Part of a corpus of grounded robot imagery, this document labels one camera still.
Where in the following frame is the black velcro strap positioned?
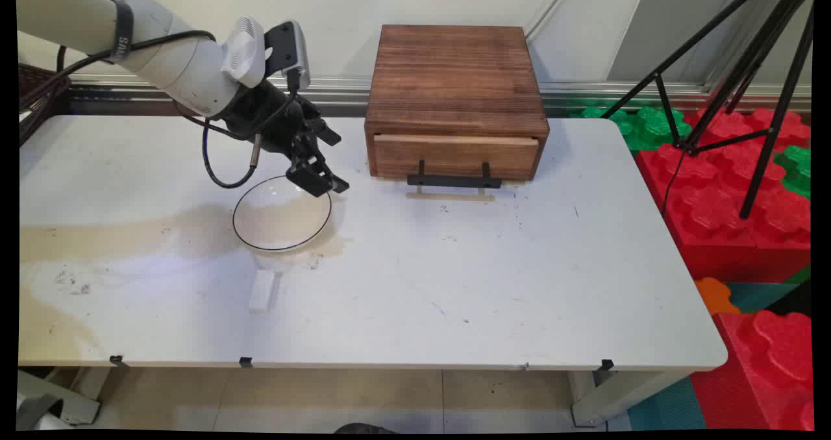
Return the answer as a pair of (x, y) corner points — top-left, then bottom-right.
(107, 0), (135, 62)

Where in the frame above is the large red foam block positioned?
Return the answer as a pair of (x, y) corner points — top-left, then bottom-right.
(635, 108), (812, 282)

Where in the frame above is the small green foam block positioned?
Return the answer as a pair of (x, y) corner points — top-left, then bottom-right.
(773, 144), (812, 199)

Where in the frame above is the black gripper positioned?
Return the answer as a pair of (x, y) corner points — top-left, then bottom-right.
(227, 80), (350, 198)

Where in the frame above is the aluminium window rail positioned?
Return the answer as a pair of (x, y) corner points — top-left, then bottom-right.
(65, 75), (812, 117)

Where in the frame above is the dark wooden cabinet box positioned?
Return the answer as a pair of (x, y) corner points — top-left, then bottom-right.
(364, 25), (551, 182)

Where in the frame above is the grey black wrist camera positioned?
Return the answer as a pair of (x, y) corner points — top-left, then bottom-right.
(263, 20), (312, 92)

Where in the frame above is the white ribbed camera mount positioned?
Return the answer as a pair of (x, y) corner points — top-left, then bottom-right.
(220, 15), (267, 89)

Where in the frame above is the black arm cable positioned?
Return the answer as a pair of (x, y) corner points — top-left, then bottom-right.
(57, 0), (217, 72)

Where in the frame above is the red foam block with knobs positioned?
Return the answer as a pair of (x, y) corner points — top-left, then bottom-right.
(690, 310), (813, 432)

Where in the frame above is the black tripod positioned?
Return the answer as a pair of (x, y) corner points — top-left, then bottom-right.
(601, 0), (815, 220)

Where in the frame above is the grey metal table leg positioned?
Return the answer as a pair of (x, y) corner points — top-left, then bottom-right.
(570, 369), (677, 428)
(16, 367), (102, 429)

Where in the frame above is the small white rectangular block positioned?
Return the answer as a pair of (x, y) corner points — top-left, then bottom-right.
(249, 269), (277, 313)

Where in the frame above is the orange foam piece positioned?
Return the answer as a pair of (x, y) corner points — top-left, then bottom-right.
(695, 277), (741, 316)

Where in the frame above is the white plate with black rim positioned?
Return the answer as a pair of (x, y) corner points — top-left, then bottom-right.
(232, 175), (333, 252)

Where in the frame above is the black camera cable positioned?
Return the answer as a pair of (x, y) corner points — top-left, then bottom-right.
(172, 67), (303, 189)

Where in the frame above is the teal foam mat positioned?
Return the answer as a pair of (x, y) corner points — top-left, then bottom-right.
(726, 281), (812, 315)

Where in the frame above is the brown wicker basket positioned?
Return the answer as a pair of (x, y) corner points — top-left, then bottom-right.
(18, 64), (71, 146)

